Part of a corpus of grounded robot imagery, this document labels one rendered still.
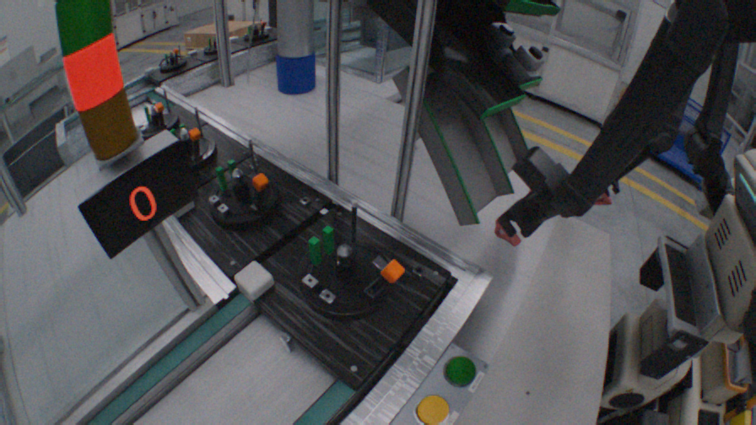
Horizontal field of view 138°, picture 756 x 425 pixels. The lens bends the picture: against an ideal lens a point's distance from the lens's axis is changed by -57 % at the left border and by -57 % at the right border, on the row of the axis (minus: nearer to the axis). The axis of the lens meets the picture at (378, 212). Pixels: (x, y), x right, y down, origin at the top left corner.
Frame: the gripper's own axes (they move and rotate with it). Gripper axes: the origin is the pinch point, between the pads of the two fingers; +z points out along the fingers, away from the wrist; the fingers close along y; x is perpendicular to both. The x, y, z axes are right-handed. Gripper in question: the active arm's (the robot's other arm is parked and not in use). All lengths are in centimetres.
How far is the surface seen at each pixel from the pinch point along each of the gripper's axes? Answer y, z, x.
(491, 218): -0.7, 8.1, -2.5
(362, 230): 29.4, -6.9, -16.4
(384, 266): 33.0, -22.3, -9.6
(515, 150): -11.0, -2.8, -11.7
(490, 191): 4.8, -7.2, -8.3
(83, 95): 49, -46, -33
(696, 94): -892, 201, 171
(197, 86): 41, 51, -116
